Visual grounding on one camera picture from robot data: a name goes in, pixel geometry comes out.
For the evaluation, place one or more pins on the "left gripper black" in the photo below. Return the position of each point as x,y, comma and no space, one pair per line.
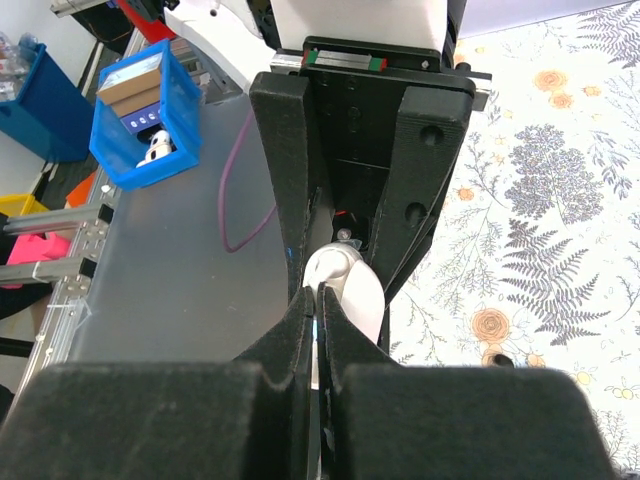
363,136

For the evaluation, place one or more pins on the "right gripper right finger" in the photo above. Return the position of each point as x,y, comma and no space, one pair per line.
382,420

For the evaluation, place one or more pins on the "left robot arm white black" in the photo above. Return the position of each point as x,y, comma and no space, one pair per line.
246,38

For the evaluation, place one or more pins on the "white earbud charging case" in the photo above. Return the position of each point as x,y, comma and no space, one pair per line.
357,287

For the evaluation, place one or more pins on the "cardboard box in bin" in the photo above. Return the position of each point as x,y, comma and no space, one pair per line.
132,87

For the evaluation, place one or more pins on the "dark blue storage bin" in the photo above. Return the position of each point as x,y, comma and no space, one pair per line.
50,116

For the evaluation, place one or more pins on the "yellow bin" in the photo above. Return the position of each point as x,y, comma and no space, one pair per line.
20,205

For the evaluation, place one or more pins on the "pink cloth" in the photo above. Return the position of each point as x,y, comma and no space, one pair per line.
31,248

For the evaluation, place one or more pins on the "floral table cloth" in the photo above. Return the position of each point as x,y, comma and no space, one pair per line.
536,254

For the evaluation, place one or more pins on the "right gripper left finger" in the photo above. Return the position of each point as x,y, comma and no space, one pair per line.
247,418

